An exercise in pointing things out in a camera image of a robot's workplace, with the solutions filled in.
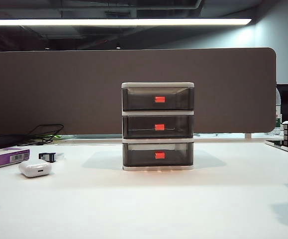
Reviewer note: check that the white earphone case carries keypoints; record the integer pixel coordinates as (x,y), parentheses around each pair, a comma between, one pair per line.
(33,168)

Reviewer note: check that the brown desk partition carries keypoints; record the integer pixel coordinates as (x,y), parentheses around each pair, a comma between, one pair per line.
(59,87)

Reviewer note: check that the small black clip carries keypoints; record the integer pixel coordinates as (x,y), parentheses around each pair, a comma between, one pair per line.
(49,156)

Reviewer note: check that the ceiling light strip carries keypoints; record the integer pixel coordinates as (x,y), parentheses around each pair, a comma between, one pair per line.
(109,22)

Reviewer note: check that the purple and white box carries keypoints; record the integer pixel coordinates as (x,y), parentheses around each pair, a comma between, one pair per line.
(2,158)

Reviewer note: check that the white drawer cabinet frame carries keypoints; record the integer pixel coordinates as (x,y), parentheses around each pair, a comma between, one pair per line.
(157,113)

